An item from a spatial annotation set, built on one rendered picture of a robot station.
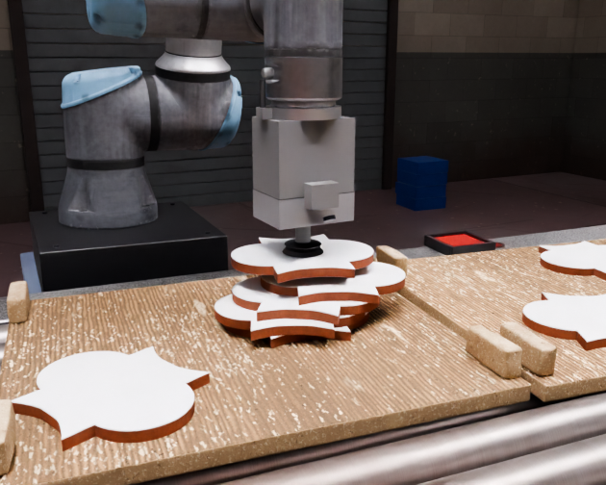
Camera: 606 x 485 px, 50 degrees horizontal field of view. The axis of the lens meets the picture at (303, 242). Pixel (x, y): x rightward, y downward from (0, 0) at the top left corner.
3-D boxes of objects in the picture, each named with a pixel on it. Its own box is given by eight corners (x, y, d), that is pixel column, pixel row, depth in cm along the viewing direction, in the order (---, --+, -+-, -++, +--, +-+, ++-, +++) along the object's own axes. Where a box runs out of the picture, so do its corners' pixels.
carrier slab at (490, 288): (369, 274, 85) (369, 262, 85) (620, 246, 98) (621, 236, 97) (543, 403, 53) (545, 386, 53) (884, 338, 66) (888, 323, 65)
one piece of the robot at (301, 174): (287, 81, 56) (288, 263, 60) (373, 80, 60) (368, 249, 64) (242, 78, 64) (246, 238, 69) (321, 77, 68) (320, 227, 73)
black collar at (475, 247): (423, 244, 100) (423, 234, 100) (465, 240, 103) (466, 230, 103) (451, 259, 93) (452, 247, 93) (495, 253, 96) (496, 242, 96)
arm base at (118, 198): (52, 212, 107) (47, 151, 104) (144, 204, 113) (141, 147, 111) (66, 233, 94) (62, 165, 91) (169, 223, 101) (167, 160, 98)
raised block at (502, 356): (463, 352, 59) (465, 323, 58) (480, 349, 60) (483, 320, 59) (504, 382, 53) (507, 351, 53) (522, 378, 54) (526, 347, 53)
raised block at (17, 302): (12, 305, 70) (9, 281, 69) (31, 303, 71) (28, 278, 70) (8, 325, 65) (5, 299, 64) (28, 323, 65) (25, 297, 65)
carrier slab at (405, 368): (13, 315, 72) (12, 301, 71) (354, 274, 85) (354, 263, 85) (-19, 518, 40) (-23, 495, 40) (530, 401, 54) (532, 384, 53)
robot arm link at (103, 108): (62, 151, 104) (55, 63, 100) (146, 149, 109) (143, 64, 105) (67, 163, 93) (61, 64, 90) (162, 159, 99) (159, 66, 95)
